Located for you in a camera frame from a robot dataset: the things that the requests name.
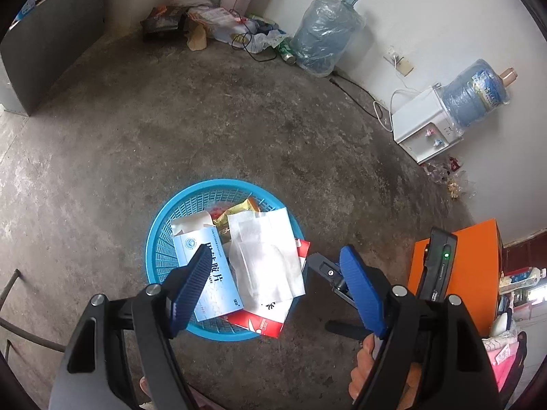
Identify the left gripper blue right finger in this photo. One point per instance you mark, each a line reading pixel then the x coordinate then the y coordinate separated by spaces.
pixel 368 287

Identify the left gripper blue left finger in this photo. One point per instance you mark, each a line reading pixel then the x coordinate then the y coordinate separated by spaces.
pixel 185 285

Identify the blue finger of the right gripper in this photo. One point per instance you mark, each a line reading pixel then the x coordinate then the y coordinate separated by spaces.
pixel 331 272

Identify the white paper tissue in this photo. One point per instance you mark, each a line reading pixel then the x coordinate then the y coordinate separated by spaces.
pixel 264 257

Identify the blue plastic trash basket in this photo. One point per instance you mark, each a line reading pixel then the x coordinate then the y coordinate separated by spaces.
pixel 160 255

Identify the person's right hand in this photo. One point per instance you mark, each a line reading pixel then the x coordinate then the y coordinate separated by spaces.
pixel 365 363

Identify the orange box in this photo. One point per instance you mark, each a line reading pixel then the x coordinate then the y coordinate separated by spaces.
pixel 477 270

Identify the red white snack wrapper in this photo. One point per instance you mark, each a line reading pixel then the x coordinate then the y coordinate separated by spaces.
pixel 266 320

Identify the yellow snack packet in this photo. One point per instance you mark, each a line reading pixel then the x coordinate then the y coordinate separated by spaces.
pixel 248 205

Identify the pink bedding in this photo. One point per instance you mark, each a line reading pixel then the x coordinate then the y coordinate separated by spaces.
pixel 502 352

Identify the white water dispenser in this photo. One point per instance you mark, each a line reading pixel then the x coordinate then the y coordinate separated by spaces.
pixel 424 128

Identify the blue water jug on dispenser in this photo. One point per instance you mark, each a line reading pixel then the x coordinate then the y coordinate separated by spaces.
pixel 473 94

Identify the empty water jug in bag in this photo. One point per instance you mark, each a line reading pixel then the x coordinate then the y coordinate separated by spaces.
pixel 324 34

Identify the black box on floor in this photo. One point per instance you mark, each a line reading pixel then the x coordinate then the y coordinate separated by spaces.
pixel 164 23

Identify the grey cabinet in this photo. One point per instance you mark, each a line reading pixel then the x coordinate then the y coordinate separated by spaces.
pixel 40 47

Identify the wall power socket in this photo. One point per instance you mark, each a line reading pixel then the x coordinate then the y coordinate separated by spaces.
pixel 398 62

